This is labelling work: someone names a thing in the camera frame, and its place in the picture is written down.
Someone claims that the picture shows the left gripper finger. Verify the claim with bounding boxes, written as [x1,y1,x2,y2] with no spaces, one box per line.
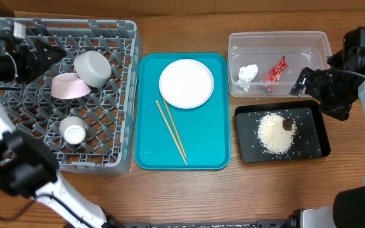
[27,60,60,81]
[27,37,67,62]

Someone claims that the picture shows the red snack wrapper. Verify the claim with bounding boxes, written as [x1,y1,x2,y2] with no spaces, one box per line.
[260,56,288,91]

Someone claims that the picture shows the pink bowl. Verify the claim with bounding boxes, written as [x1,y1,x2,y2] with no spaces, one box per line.
[51,73,91,99]

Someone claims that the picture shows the brown food chunk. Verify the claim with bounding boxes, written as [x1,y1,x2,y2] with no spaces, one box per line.
[282,118,293,131]

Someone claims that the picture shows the grey-green bowl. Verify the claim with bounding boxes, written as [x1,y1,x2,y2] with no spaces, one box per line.
[74,51,112,87]

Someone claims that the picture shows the white tissue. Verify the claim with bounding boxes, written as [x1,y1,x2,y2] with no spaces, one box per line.
[238,64,259,92]

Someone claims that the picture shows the pile of white rice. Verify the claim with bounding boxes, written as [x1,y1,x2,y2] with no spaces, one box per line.
[257,113,298,155]

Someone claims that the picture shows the white paper cup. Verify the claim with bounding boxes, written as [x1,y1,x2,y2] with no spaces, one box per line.
[59,116,86,144]

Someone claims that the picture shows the pale pink round plate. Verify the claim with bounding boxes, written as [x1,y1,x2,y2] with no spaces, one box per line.
[159,59,214,109]

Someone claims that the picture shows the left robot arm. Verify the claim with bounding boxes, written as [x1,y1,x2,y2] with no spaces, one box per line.
[0,35,122,227]

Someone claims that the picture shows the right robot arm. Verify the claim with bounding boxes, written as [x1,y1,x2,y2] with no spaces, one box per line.
[290,47,365,227]

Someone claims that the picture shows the clear plastic waste bin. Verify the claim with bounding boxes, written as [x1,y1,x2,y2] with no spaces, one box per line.
[227,31,332,98]

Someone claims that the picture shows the black food waste tray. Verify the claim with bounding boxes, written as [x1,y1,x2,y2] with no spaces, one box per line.
[235,100,331,163]

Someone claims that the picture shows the grey plastic dish rack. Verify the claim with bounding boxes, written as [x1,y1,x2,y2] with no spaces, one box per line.
[0,18,142,174]

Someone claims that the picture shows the teal serving tray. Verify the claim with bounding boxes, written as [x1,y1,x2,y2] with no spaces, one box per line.
[134,53,231,170]

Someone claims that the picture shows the lower wooden chopstick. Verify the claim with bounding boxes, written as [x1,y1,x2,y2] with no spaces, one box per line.
[155,100,188,165]

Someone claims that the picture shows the wooden chopstick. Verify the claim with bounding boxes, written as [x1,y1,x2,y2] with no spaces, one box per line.
[163,98,187,158]
[155,100,188,165]

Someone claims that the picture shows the upper wooden chopstick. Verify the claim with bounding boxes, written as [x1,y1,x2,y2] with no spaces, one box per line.
[163,98,187,158]

